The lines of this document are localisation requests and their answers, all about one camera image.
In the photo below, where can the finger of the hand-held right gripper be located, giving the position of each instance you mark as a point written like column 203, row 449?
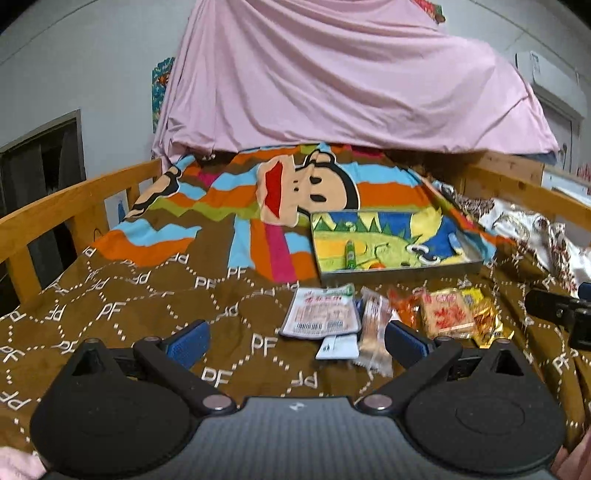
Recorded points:
column 547, row 307

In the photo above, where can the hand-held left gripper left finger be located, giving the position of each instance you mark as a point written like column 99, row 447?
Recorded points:
column 188, row 344

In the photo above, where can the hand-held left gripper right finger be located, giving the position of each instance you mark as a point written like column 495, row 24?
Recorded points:
column 408, row 344

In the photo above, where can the long clear snack packet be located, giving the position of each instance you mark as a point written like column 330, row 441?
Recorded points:
column 373, row 332

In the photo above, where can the orange snack packet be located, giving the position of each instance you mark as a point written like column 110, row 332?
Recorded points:
column 404, row 304

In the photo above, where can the rice cracker packet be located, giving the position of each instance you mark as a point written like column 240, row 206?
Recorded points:
column 445, row 314

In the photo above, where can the metal tray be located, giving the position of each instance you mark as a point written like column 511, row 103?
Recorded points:
column 392, row 277

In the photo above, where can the small white blue packet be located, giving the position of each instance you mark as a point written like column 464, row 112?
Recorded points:
column 339, row 348

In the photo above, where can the white red-label snack packet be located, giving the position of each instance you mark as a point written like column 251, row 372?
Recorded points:
column 318, row 314

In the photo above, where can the gold snack packet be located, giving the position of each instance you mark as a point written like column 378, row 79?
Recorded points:
column 487, row 325

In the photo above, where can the yellow green snack packet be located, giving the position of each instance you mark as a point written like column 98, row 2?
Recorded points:
column 478, row 297

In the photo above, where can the cartoon printed blanket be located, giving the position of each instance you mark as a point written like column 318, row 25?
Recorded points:
column 138, row 286

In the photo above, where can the floral cloth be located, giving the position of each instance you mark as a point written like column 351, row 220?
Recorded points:
column 521, row 226

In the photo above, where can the small orange snack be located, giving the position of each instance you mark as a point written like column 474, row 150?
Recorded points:
column 376, row 265

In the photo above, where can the green tube snack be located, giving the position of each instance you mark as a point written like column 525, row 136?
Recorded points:
column 349, row 256

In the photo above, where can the white door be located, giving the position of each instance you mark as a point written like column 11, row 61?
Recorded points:
column 561, row 129

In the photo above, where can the pink cloth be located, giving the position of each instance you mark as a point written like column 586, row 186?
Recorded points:
column 16, row 464

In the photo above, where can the white air conditioner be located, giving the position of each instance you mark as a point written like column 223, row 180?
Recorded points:
column 545, row 67

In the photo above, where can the dark framed window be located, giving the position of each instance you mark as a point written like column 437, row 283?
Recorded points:
column 41, row 152

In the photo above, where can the pink bed sheet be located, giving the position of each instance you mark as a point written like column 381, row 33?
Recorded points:
column 346, row 69

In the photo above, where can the wooden bed frame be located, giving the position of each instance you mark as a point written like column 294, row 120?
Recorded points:
column 69, row 194

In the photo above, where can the colourful wall poster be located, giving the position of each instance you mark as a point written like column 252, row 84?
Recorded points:
column 159, row 92

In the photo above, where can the colourful wall decoration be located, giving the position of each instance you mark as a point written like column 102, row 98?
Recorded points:
column 431, row 9

